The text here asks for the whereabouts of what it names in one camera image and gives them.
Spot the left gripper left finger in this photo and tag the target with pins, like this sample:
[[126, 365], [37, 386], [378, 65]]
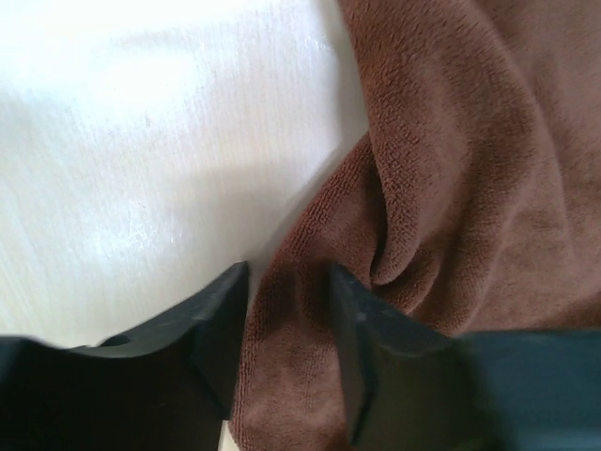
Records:
[[166, 384]]

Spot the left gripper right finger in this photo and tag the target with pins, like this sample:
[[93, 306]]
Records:
[[404, 386]]

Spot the brown towel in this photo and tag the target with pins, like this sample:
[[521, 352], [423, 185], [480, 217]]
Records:
[[472, 203]]

